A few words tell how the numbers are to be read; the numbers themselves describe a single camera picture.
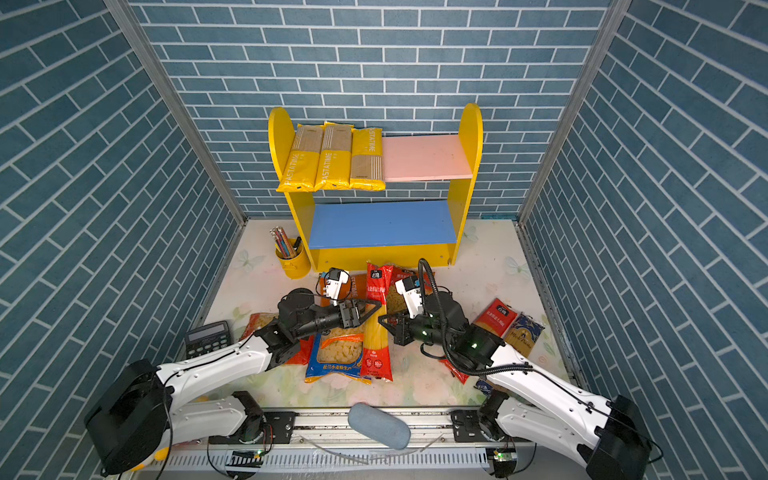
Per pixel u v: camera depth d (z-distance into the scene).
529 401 0.49
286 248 0.96
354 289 0.92
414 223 0.99
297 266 0.97
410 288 0.65
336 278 0.71
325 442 0.73
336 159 0.77
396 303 0.67
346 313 0.67
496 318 0.91
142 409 0.40
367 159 0.77
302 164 0.75
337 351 0.84
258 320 0.89
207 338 0.87
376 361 0.70
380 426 0.72
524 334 0.88
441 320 0.53
